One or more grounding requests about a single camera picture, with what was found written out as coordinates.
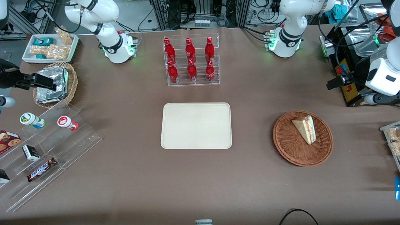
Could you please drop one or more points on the teal snack box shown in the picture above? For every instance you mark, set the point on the teal snack box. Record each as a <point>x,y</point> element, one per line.
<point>43,41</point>

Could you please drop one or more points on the clear acrylic bottle rack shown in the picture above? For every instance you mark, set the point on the clear acrylic bottle rack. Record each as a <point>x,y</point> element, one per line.
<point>200,84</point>

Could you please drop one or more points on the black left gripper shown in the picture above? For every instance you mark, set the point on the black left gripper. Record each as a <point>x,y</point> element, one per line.
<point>357,71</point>

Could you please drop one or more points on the black snack packet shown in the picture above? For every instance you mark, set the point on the black snack packet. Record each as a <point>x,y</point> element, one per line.
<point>3,177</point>

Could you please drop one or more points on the white rectangular snack tray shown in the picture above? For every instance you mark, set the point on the white rectangular snack tray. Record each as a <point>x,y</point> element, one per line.
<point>28,57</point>

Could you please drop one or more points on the white power strip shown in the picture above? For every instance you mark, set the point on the white power strip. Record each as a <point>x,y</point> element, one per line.
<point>201,23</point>

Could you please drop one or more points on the round brown wicker basket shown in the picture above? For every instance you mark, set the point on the round brown wicker basket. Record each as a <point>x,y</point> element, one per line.
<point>290,150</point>

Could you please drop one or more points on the triangular sandwich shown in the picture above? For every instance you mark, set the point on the triangular sandwich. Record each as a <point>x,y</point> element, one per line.
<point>304,129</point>

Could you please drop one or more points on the snickers chocolate bar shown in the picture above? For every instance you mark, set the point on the snickers chocolate bar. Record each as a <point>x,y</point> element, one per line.
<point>41,169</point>

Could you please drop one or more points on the black food warmer appliance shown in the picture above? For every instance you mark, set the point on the black food warmer appliance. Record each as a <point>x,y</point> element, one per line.
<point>351,97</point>

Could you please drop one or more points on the steel food pan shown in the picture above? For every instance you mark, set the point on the steel food pan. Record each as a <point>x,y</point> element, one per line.
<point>359,39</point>

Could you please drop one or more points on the aluminium equipment rack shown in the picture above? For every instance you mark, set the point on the aluminium equipment rack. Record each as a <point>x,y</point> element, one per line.
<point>200,9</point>

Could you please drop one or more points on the small black white carton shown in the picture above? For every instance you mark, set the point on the small black white carton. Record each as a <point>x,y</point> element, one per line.
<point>30,152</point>

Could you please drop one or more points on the blue plastic item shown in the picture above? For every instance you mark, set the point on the blue plastic item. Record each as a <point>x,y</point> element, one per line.
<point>397,188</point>

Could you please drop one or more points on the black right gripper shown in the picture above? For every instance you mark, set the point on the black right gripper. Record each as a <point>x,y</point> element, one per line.
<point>8,78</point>

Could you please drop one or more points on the small teal snack packet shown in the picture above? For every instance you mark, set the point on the small teal snack packet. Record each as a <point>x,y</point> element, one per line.
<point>41,56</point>

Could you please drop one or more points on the red lid yogurt bottle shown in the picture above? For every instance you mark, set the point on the red lid yogurt bottle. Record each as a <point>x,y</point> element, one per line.
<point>66,122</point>

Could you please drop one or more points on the silver foil wrapped packages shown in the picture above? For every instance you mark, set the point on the silver foil wrapped packages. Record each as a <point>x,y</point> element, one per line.
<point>59,81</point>

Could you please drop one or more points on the beige rectangular tray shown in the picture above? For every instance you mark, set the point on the beige rectangular tray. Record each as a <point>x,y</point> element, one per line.
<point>196,125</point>

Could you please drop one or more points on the green lid yogurt bottle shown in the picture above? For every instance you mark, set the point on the green lid yogurt bottle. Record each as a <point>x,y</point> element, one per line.
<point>29,119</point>

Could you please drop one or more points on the clear acrylic stepped shelf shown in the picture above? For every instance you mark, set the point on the clear acrylic stepped shelf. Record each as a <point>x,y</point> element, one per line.
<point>72,147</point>

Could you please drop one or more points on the grey device edge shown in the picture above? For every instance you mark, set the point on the grey device edge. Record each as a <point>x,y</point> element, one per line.
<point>203,222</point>

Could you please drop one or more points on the clear bag of nuts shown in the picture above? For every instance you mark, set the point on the clear bag of nuts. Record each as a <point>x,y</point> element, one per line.
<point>64,36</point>
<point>57,52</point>
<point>37,50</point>

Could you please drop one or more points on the clear tray of snacks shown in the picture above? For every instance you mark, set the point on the clear tray of snacks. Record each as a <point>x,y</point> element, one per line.
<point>386,128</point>

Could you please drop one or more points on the red cookie box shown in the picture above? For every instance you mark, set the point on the red cookie box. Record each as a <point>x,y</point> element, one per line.
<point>8,141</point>

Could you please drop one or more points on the tan snack bag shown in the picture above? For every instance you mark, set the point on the tan snack bag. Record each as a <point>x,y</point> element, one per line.
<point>394,133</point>
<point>396,149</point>

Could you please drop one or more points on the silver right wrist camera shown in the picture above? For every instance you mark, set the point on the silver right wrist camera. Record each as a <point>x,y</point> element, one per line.
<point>7,101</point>

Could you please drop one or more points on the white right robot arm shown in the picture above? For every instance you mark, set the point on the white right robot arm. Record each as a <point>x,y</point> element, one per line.
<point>109,40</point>

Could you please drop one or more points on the red cola bottle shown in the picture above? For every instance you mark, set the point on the red cola bottle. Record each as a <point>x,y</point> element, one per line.
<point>169,51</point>
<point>190,51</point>
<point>172,73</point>
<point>209,50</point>
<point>210,72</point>
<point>192,72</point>

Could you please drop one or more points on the light tan wicker basket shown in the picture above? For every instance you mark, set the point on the light tan wicker basket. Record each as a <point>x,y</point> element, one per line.
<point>72,84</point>

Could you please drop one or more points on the orange fried food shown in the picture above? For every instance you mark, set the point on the orange fried food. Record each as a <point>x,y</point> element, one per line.
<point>386,29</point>

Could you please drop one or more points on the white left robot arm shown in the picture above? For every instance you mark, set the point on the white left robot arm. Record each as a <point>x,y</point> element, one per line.
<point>290,18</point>

